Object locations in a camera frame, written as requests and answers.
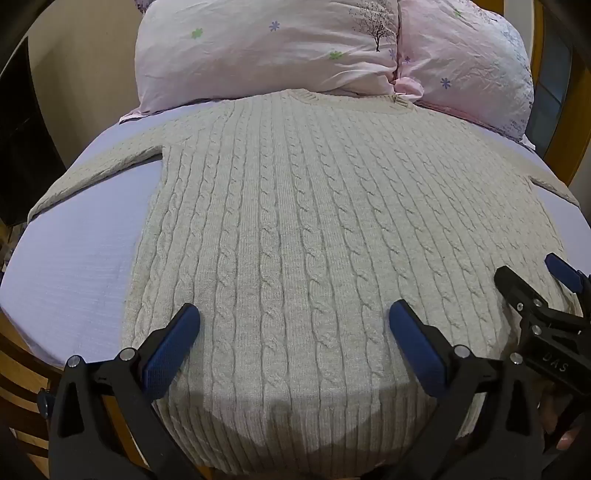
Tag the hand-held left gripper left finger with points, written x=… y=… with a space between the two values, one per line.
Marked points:
x=170 y=351

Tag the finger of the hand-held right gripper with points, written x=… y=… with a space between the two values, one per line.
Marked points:
x=513 y=285
x=564 y=272

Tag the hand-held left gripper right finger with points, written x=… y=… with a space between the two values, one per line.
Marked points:
x=418 y=351

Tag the person's right hand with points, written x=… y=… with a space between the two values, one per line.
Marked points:
x=559 y=422

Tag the pink floral pillow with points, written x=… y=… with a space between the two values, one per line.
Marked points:
x=466 y=60
x=258 y=50

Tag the dark furniture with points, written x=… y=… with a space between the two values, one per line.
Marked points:
x=25 y=138

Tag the wooden bed frame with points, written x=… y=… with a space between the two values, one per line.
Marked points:
x=27 y=392

